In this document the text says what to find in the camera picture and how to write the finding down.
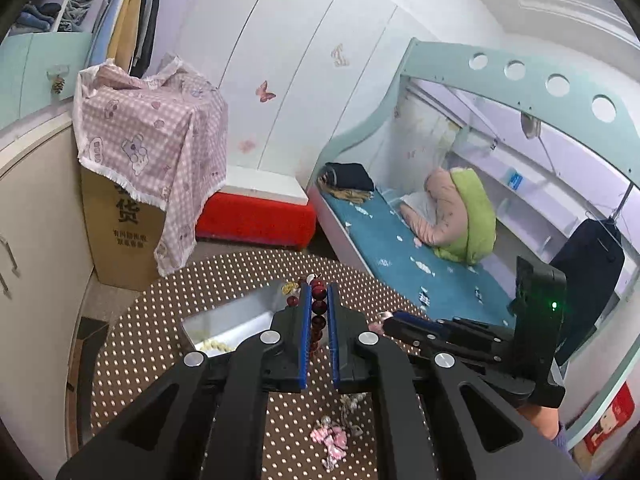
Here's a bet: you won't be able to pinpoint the pink butterfly wall sticker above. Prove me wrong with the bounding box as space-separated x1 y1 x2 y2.
255 80 277 103

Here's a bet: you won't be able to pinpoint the brown cardboard box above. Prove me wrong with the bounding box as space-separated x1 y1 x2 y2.
80 168 165 292

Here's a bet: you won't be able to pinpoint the grey metal tin box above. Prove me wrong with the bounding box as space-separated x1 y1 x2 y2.
180 280 300 358

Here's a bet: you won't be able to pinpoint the silver pearl jewelry piece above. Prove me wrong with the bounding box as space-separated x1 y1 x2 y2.
340 393 367 414

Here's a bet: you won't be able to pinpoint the person's right hand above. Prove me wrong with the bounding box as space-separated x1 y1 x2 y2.
516 404 561 440

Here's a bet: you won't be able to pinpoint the dark hanging jacket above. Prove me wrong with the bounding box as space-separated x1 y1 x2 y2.
550 219 625 366

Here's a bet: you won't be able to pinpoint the red printed box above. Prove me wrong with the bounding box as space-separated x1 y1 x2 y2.
572 382 636 472

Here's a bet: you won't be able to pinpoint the teal bed mattress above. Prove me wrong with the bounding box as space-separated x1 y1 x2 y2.
320 192 515 328

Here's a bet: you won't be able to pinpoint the hanging clothes in wardrobe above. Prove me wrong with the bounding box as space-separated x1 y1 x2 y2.
86 0 145 73

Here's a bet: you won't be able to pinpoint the pink white bow hair clip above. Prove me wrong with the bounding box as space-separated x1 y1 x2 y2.
368 311 393 336

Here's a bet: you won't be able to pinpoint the dark folded clothes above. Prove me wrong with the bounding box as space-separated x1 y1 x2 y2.
317 162 375 205

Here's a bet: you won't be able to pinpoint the beige butterfly wall sticker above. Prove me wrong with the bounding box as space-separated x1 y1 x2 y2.
331 44 350 68

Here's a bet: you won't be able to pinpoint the pink white bead jewelry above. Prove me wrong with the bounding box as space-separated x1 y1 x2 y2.
310 411 363 472

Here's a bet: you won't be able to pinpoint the red white storage bench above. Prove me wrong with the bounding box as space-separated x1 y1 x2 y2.
195 166 317 250

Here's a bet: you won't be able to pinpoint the pink checkered cloth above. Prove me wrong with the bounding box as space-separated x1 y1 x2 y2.
73 55 228 275

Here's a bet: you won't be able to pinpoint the purple sleeve forearm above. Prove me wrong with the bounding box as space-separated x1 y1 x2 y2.
551 422 570 456

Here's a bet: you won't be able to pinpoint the pale green bead bracelet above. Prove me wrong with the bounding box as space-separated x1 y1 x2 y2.
198 338 237 354

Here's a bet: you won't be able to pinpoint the pink green body pillow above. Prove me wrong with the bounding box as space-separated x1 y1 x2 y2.
399 167 497 266

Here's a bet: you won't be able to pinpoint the beige cabinet with handles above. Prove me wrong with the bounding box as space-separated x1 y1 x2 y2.
1 115 93 479

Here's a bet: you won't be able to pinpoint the dark red bead bracelet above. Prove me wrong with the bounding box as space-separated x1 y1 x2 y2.
285 274 330 359

